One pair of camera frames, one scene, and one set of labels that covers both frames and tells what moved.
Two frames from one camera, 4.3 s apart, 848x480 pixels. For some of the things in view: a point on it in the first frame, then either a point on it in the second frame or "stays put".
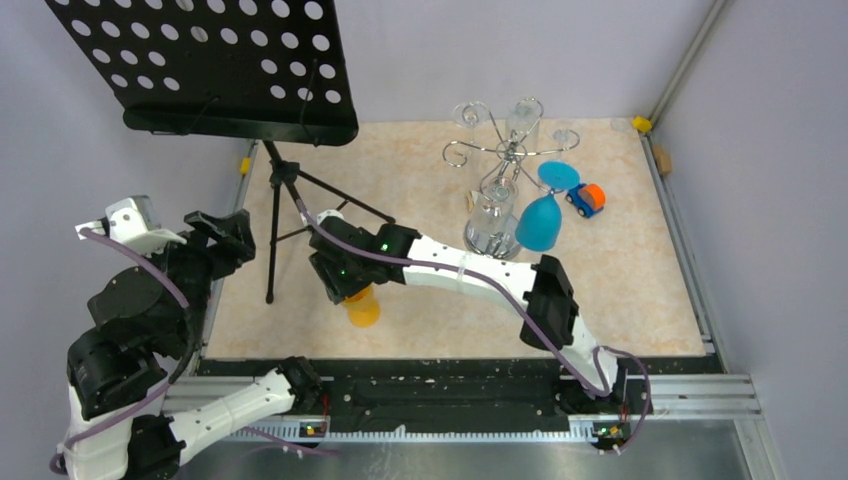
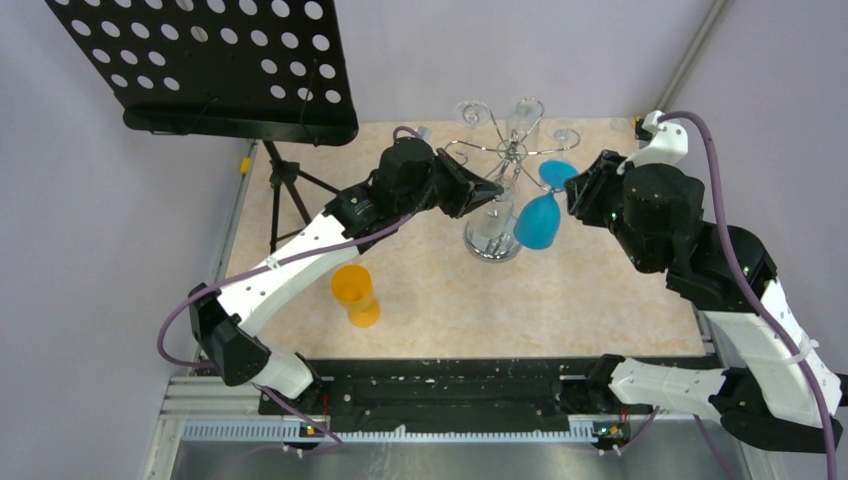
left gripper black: x=236 y=244 -> x=469 y=190
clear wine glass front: x=492 y=229 stays put
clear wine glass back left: x=471 y=114 stays put
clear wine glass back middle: x=523 y=122 stays put
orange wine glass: x=363 y=308 stays put
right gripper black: x=337 y=289 -> x=585 y=193
